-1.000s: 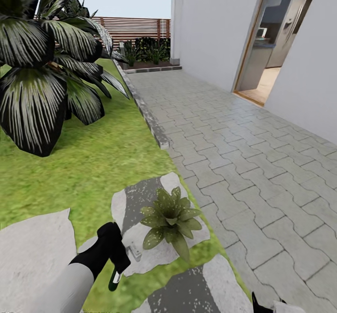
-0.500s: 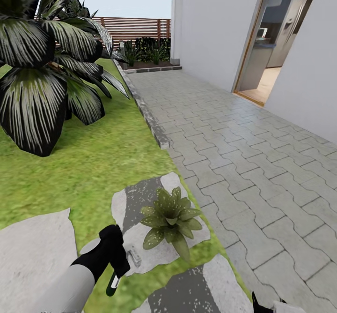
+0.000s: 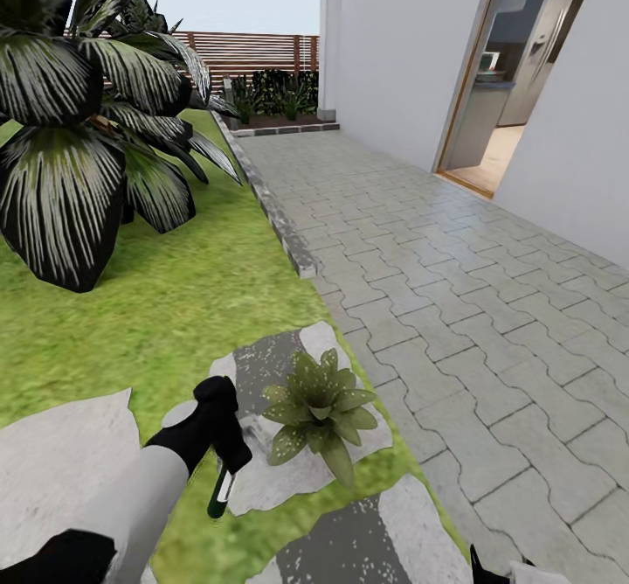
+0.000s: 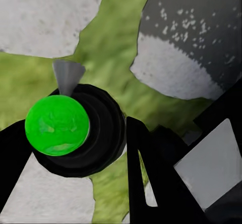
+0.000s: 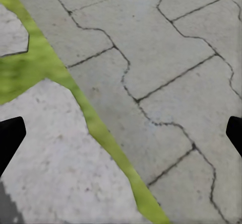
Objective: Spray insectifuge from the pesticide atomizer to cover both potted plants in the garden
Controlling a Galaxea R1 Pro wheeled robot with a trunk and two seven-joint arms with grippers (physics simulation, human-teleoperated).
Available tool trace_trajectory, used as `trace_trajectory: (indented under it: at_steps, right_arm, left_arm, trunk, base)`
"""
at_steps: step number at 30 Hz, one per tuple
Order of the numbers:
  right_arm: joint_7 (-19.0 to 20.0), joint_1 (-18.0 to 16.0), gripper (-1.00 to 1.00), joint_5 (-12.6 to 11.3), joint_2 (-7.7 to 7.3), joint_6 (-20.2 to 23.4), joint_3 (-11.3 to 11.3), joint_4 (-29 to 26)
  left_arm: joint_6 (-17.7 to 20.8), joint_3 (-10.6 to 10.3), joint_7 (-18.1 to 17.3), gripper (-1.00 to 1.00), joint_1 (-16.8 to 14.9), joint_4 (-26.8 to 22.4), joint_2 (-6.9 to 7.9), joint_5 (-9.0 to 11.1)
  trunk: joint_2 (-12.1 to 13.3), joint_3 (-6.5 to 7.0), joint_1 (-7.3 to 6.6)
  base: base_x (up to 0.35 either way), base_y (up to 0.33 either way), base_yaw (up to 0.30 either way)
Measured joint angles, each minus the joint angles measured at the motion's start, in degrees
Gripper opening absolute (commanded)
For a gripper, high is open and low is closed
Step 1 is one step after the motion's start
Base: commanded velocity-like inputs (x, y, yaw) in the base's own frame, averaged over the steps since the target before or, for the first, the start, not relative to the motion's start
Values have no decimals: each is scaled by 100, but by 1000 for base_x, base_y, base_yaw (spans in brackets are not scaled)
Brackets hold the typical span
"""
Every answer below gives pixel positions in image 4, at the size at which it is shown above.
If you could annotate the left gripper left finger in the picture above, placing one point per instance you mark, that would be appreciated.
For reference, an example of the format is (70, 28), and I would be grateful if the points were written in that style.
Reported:
(15, 151)

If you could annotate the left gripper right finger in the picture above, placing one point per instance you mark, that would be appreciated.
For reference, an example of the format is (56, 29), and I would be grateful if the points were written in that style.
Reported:
(176, 204)

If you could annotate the insectifuge atomizer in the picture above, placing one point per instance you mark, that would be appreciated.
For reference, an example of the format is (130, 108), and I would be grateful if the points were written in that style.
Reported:
(76, 131)

